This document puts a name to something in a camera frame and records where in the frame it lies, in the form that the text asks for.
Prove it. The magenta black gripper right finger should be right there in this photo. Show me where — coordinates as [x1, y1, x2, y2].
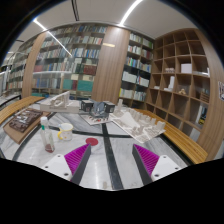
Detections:
[131, 143, 183, 186]

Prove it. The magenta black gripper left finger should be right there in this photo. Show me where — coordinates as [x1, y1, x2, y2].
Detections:
[41, 143, 92, 186]

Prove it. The red round coaster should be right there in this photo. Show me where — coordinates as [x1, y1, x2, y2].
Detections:
[86, 138, 98, 146]

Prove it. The white city model right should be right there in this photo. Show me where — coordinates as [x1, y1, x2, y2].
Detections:
[110, 100, 165, 143]

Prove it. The clear plastic bottle white cap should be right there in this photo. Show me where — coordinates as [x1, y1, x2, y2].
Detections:
[40, 116, 55, 153]

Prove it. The wooden curved bench right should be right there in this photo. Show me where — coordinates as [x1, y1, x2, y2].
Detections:
[137, 109, 208, 164]

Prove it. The wooden curved bench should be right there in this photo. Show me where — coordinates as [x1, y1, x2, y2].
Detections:
[137, 109, 208, 164]
[0, 96, 43, 125]

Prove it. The dark grey house model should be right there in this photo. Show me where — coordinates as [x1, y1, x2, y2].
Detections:
[79, 99, 115, 125]

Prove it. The white architectural model left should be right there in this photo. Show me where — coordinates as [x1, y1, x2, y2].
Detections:
[40, 91, 80, 114]

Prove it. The dark brown architectural model board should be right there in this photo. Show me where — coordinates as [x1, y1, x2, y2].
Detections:
[3, 108, 50, 144]

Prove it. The small teddy figure in cubby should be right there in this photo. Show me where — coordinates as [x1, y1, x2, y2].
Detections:
[178, 88, 186, 95]

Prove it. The wooden cubby shelf unit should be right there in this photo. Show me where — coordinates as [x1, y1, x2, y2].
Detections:
[143, 28, 214, 143]

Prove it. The wooden curved bench left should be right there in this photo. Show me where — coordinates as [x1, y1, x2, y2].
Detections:
[0, 96, 43, 125]

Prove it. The bookshelf with books centre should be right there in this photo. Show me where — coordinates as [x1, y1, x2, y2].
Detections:
[119, 32, 154, 107]

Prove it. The white box in cubby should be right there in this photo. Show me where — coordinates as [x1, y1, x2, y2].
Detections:
[181, 63, 192, 73]

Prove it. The glass-fronted bookcase with books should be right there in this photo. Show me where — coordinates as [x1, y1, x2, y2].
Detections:
[32, 24, 107, 99]

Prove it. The white mug yellow handle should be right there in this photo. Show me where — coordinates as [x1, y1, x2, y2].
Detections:
[57, 123, 73, 141]

